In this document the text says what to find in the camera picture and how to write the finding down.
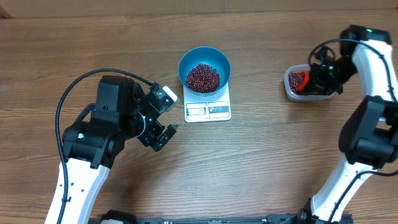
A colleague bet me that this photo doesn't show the red measuring scoop blue handle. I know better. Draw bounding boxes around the red measuring scoop blue handle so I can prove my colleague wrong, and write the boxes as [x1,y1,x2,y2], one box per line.
[296,71,310,93]

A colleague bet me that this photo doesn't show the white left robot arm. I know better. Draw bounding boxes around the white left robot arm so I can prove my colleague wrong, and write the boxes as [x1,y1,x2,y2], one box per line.
[45,75,178,223]

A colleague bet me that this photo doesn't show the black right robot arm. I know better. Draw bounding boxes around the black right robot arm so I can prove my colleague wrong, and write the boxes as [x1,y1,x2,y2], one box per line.
[295,25,397,223]

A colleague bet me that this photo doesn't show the white digital kitchen scale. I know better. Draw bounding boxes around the white digital kitchen scale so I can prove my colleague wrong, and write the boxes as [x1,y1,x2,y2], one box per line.
[183,83,231,123]

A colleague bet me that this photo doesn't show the red beans in bowl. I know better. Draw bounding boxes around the red beans in bowl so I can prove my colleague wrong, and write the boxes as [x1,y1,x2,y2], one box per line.
[185,63,221,93]

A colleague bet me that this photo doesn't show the blue metal bowl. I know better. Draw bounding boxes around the blue metal bowl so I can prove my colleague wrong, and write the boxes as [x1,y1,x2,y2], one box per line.
[178,47,231,96]

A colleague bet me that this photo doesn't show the clear plastic container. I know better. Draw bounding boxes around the clear plastic container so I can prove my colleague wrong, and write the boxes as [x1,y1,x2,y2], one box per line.
[284,64,337,102]

